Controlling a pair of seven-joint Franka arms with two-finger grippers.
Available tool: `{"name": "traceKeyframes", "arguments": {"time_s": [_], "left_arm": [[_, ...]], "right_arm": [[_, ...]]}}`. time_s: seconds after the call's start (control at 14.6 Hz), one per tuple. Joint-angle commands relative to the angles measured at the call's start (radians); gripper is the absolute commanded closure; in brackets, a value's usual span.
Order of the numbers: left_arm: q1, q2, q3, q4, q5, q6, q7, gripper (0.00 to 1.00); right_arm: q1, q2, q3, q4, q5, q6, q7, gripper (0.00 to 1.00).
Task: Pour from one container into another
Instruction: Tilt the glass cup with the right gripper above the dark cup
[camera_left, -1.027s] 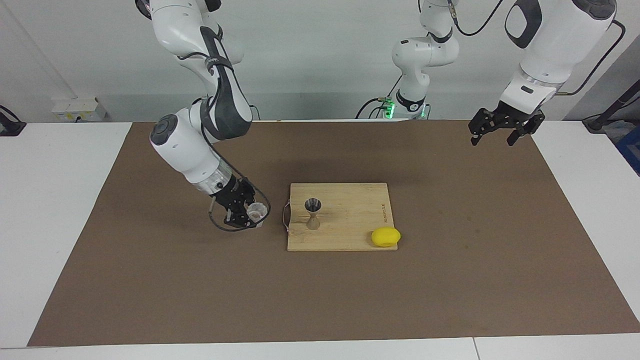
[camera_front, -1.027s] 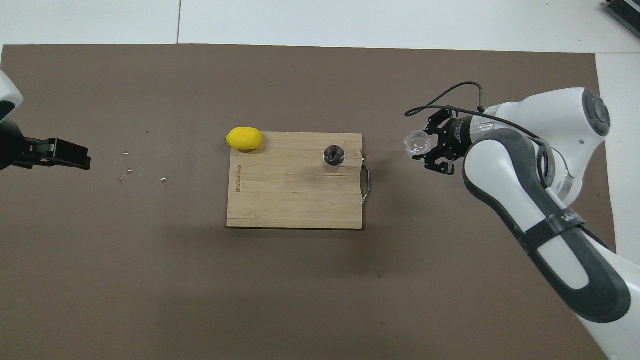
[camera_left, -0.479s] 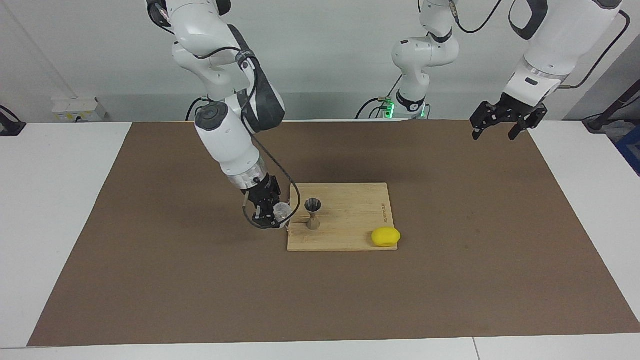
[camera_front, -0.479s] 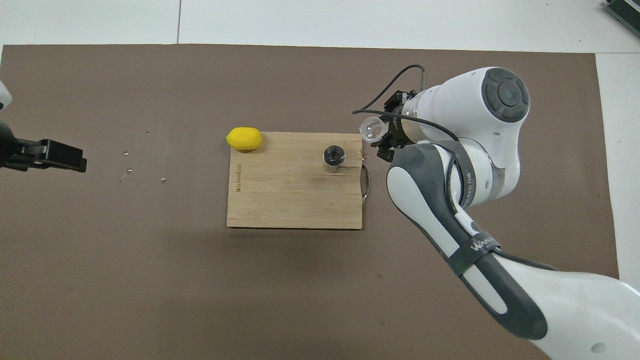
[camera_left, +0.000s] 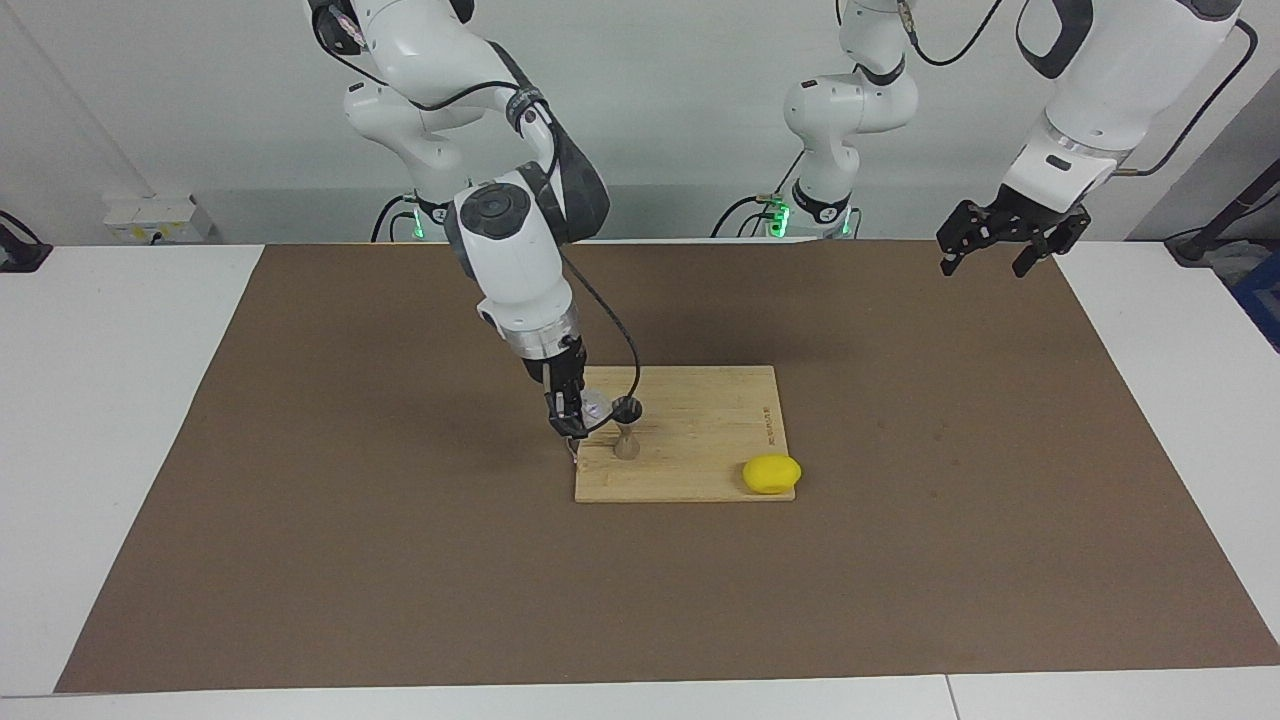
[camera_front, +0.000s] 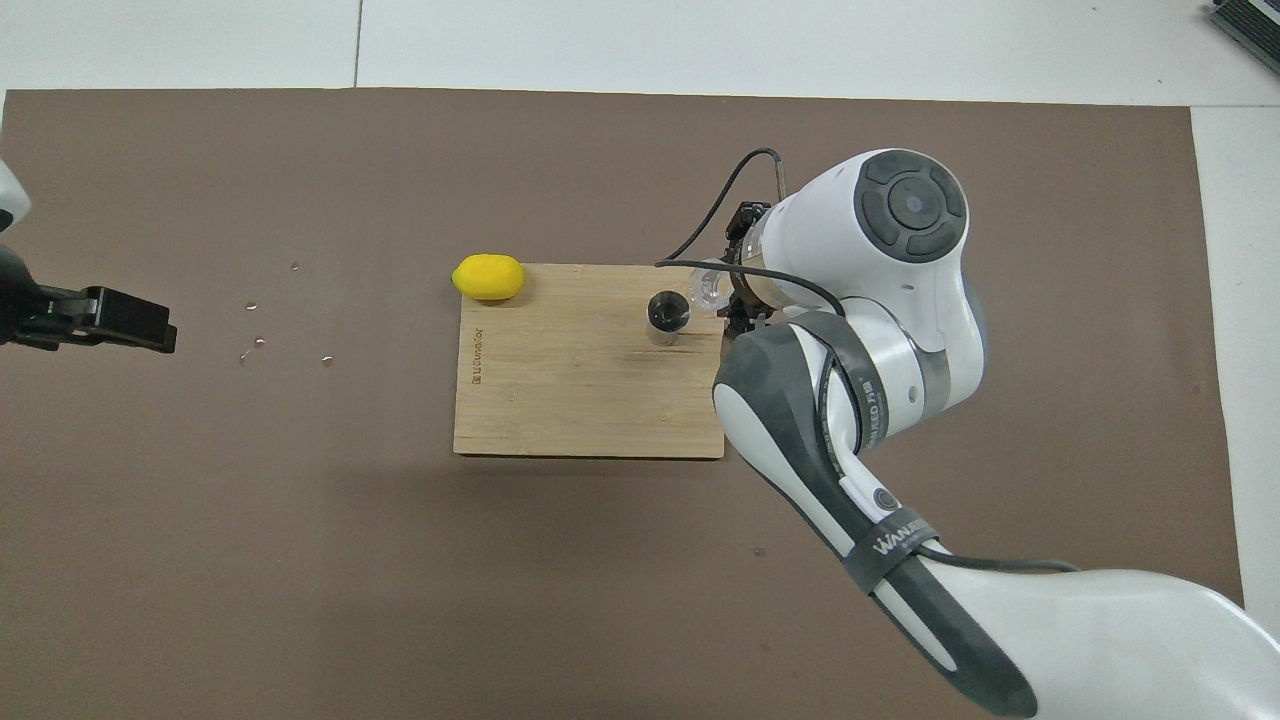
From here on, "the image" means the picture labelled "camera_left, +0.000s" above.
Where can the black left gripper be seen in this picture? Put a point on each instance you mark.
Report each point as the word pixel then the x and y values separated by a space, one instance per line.
pixel 1017 217

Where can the black clamp mount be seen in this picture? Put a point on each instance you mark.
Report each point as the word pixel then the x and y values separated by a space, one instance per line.
pixel 20 255

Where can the steel double jigger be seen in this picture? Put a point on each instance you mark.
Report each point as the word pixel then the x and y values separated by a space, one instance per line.
pixel 627 448

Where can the yellow lemon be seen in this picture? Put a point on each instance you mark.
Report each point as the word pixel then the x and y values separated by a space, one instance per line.
pixel 771 474

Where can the small clear glass cup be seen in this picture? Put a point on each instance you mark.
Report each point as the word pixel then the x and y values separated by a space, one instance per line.
pixel 597 408

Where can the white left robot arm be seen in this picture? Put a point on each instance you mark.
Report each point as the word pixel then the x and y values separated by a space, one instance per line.
pixel 1120 80

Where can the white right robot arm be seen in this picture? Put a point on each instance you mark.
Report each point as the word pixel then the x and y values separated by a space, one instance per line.
pixel 510 250

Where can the white wall socket box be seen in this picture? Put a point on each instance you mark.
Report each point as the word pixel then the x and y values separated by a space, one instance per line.
pixel 150 215

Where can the wooden cutting board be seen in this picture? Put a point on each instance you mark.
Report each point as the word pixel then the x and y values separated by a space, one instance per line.
pixel 700 430

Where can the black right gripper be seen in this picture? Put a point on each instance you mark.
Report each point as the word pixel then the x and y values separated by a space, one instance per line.
pixel 555 365

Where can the blue crate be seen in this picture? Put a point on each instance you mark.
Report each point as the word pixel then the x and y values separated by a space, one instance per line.
pixel 1262 295

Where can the black stand pole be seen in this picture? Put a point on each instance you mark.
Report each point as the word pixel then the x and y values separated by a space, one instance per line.
pixel 1215 225

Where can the brown table mat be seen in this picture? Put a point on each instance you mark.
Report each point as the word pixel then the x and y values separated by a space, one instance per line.
pixel 400 560

